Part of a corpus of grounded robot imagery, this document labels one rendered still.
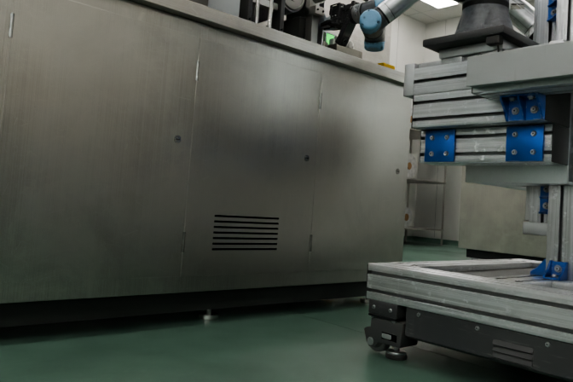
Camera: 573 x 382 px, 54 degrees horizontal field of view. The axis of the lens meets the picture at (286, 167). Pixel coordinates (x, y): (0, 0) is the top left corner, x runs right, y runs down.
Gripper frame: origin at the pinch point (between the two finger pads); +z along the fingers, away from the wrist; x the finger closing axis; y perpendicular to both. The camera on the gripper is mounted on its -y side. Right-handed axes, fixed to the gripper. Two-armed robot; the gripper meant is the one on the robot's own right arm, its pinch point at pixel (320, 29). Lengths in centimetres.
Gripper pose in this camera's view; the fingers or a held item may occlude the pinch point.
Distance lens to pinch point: 240.5
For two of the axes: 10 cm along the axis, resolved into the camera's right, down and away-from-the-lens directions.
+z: -6.7, 0.0, 7.5
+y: 0.7, -10.0, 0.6
